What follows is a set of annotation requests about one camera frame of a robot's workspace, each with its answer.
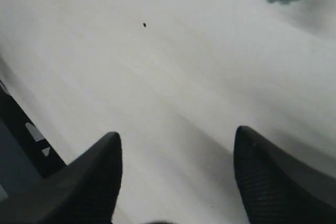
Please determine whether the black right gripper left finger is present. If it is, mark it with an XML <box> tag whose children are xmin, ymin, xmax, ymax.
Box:
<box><xmin>1</xmin><ymin>132</ymin><xmax>122</xmax><ymax>223</ymax></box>

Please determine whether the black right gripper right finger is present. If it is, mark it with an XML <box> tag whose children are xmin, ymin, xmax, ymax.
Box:
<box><xmin>233</xmin><ymin>126</ymin><xmax>335</xmax><ymax>223</ymax></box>

